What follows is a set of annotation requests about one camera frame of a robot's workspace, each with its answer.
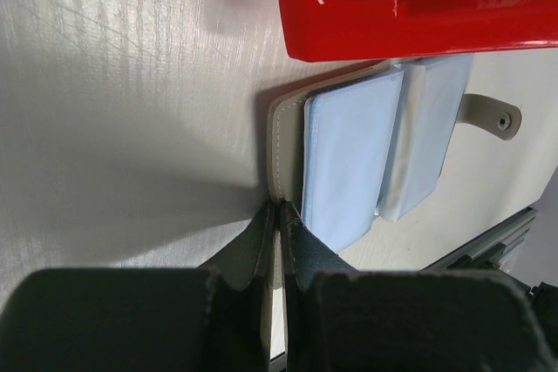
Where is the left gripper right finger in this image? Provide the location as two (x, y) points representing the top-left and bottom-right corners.
(278, 201), (557, 371)

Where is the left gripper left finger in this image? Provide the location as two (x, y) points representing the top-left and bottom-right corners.
(1, 203), (275, 371)

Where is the grey leather card holder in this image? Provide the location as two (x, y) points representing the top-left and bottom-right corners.
(259, 56), (523, 347)

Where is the red plastic bin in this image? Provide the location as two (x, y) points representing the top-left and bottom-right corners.
(278, 0), (557, 62)

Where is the aluminium front rail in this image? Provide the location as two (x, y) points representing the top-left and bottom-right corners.
(424, 207), (538, 271)

